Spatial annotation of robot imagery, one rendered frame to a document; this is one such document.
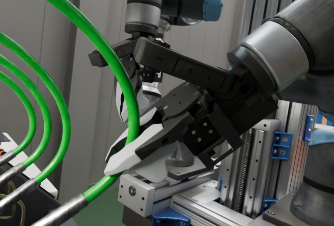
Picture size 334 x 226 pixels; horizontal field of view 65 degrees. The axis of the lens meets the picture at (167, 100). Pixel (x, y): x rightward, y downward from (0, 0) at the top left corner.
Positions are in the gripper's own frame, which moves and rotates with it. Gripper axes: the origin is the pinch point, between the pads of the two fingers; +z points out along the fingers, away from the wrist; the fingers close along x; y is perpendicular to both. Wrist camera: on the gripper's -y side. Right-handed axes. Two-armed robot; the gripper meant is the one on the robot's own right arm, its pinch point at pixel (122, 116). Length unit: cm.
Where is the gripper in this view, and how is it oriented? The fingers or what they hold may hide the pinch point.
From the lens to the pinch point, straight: 59.1
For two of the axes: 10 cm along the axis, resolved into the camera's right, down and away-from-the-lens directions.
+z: -1.3, 9.9, 0.8
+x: -6.6, -1.5, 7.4
